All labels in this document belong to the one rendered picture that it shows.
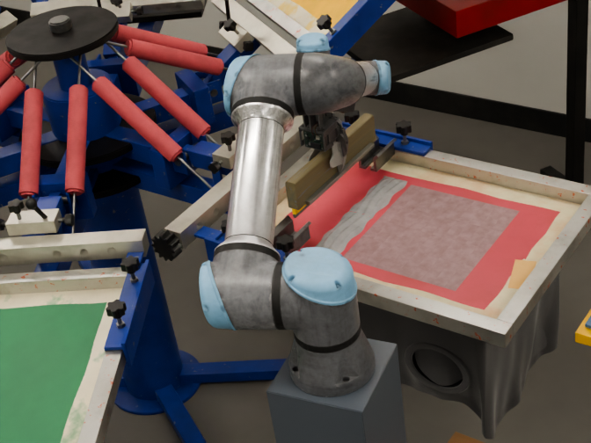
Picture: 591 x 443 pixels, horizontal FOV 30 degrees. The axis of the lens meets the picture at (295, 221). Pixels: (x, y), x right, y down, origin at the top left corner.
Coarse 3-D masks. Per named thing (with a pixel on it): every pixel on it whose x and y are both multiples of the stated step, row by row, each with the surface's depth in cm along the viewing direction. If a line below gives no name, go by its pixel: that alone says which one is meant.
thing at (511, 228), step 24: (360, 168) 293; (336, 192) 285; (360, 192) 283; (408, 192) 281; (432, 192) 279; (456, 192) 278; (480, 192) 277; (384, 216) 273; (408, 216) 272; (432, 216) 271; (456, 216) 269; (480, 216) 268; (504, 216) 267; (528, 216) 266; (552, 216) 265; (456, 240) 262; (480, 240) 260; (504, 240) 259; (528, 240) 258
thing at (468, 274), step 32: (320, 224) 274; (384, 224) 271; (352, 256) 262; (384, 256) 260; (416, 256) 259; (448, 256) 257; (480, 256) 255; (512, 256) 254; (416, 288) 249; (448, 288) 247; (480, 288) 246
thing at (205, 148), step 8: (200, 144) 297; (208, 144) 296; (216, 144) 296; (192, 152) 294; (200, 152) 293; (208, 152) 293; (192, 160) 296; (200, 160) 294; (208, 160) 292; (200, 168) 296; (224, 168) 290
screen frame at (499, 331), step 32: (416, 160) 290; (448, 160) 284; (544, 192) 271; (576, 192) 266; (576, 224) 255; (544, 256) 247; (384, 288) 245; (544, 288) 242; (448, 320) 235; (480, 320) 232; (512, 320) 231
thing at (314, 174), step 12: (360, 120) 277; (372, 120) 279; (348, 132) 273; (360, 132) 275; (372, 132) 280; (348, 144) 272; (360, 144) 276; (324, 156) 264; (348, 156) 273; (312, 168) 261; (324, 168) 265; (336, 168) 270; (288, 180) 257; (300, 180) 257; (312, 180) 262; (324, 180) 266; (288, 192) 258; (300, 192) 259; (312, 192) 263; (288, 204) 261; (300, 204) 260
